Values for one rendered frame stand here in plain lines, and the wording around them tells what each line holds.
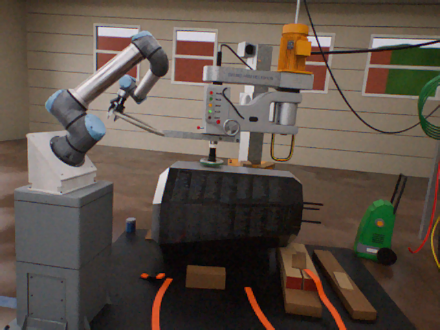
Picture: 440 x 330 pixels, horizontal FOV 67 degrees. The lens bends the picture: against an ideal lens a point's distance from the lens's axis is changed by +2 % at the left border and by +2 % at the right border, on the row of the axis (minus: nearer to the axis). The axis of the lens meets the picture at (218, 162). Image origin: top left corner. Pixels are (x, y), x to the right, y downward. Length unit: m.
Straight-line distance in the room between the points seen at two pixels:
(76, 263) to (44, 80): 9.19
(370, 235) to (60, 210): 2.78
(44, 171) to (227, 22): 7.63
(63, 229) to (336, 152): 7.73
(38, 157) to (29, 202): 0.26
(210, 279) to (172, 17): 7.79
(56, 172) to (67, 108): 0.36
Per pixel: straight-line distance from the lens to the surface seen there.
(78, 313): 2.26
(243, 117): 2.87
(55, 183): 2.02
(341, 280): 2.96
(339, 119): 8.95
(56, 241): 2.12
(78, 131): 2.02
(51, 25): 10.97
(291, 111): 3.03
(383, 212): 3.56
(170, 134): 2.83
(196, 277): 2.64
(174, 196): 2.66
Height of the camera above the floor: 1.40
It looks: 10 degrees down
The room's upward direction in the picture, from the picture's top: 4 degrees clockwise
